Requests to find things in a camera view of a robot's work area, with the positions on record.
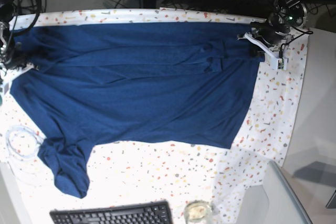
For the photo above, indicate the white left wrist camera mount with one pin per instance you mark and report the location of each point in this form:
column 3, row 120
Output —
column 274, row 57

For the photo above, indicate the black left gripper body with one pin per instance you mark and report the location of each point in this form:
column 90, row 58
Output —
column 274, row 30

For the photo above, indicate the black computer keyboard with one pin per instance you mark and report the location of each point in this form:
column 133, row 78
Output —
column 154, row 212

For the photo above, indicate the dark blue t-shirt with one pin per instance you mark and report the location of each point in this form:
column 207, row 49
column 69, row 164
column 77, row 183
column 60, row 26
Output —
column 145, row 82

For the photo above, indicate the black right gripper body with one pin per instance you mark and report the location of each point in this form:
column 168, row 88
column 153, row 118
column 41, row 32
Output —
column 14, row 59

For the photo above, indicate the terrazzo patterned table cloth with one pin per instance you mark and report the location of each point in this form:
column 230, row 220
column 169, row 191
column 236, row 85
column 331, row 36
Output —
column 132, row 172

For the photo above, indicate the clear glass jar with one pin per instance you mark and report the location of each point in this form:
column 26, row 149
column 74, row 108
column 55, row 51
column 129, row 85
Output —
column 198, row 212

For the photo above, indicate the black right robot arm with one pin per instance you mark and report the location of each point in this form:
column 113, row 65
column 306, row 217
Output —
column 9, row 16

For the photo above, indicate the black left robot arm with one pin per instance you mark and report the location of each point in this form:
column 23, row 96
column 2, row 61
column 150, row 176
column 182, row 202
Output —
column 294, row 8

